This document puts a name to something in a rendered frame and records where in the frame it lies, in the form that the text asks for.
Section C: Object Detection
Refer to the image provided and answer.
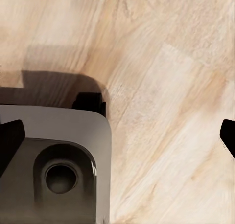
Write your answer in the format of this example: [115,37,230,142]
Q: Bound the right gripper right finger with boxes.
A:
[220,119,235,158]

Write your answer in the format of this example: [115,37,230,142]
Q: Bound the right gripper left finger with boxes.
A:
[0,119,25,177]

